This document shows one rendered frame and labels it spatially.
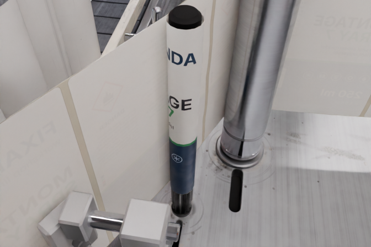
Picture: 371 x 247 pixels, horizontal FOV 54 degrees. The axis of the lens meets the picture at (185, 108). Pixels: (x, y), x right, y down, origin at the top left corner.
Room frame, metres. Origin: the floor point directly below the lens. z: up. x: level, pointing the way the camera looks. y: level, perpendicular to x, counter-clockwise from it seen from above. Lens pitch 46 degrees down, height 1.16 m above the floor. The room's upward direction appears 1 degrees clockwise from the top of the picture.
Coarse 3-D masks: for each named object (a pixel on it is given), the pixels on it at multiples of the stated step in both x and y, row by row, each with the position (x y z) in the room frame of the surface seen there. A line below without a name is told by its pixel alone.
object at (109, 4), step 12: (96, 0) 0.48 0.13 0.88; (108, 0) 0.48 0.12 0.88; (120, 0) 0.48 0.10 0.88; (96, 12) 0.45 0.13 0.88; (108, 12) 0.45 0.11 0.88; (120, 12) 0.45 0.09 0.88; (144, 12) 0.45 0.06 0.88; (96, 24) 0.42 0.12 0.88; (108, 24) 0.42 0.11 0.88; (108, 36) 0.39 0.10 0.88
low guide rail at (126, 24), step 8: (136, 0) 0.42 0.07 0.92; (144, 0) 0.44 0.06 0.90; (128, 8) 0.40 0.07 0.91; (136, 8) 0.41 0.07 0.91; (128, 16) 0.38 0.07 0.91; (136, 16) 0.40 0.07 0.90; (120, 24) 0.36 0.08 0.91; (128, 24) 0.37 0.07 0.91; (120, 32) 0.35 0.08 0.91; (128, 32) 0.37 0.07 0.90; (112, 40) 0.33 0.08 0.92; (120, 40) 0.34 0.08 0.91; (112, 48) 0.32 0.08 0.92
